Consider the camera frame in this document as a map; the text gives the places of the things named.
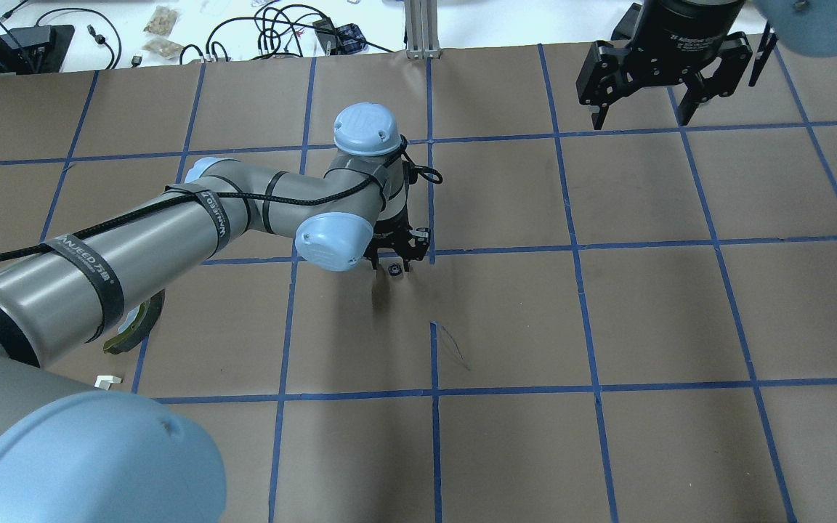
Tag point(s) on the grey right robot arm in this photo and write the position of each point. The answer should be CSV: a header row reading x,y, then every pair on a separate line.
x,y
809,28

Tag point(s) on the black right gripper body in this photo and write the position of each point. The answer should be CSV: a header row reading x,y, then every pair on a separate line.
x,y
682,40

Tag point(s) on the white curved plastic part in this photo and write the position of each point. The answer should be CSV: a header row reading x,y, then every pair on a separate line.
x,y
106,382

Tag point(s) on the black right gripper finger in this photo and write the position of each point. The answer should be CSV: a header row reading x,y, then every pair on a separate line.
x,y
599,114
687,108

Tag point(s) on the black camera stand base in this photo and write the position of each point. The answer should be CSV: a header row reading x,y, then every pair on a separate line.
x,y
45,46

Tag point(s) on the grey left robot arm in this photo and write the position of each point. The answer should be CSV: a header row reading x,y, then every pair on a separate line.
x,y
72,452

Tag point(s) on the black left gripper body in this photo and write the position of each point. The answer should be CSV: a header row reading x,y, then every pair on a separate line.
x,y
391,242

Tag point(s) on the bag of small parts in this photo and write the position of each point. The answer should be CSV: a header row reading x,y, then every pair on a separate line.
x,y
162,21

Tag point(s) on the green brake shoe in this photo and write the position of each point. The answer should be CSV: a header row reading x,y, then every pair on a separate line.
x,y
137,325

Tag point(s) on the aluminium frame post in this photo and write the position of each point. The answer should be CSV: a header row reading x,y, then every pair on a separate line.
x,y
421,30

